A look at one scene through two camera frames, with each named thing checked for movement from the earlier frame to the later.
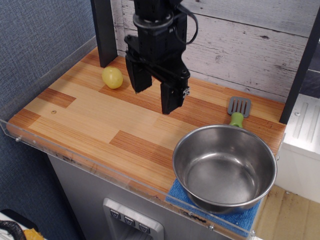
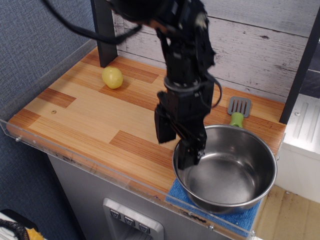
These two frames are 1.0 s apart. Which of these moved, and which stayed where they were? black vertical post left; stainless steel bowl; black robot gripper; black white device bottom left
Moved: black robot gripper
Stayed: stainless steel bowl; black white device bottom left; black vertical post left
